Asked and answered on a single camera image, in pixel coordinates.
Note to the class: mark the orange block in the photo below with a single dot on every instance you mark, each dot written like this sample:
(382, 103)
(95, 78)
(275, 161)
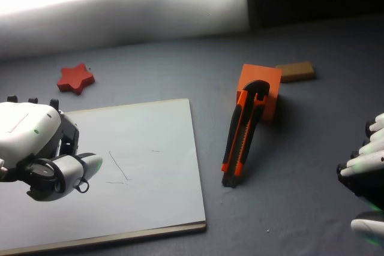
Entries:
(259, 73)

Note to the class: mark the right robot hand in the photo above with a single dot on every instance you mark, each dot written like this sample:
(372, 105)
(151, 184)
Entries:
(370, 160)

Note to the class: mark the orange black utility knife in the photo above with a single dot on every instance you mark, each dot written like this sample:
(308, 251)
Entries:
(243, 130)

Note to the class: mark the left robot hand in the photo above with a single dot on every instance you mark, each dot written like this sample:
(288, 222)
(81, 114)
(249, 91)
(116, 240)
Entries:
(27, 130)

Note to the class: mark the grey table cloth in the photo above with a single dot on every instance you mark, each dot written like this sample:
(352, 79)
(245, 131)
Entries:
(300, 163)

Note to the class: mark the tan wooden block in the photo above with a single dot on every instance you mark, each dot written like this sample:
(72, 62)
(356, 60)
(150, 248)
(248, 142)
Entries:
(295, 71)

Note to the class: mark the red star block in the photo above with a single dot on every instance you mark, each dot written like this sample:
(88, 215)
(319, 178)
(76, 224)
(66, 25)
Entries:
(75, 79)

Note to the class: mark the white paper pad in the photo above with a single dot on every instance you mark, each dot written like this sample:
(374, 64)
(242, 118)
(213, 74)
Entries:
(144, 178)

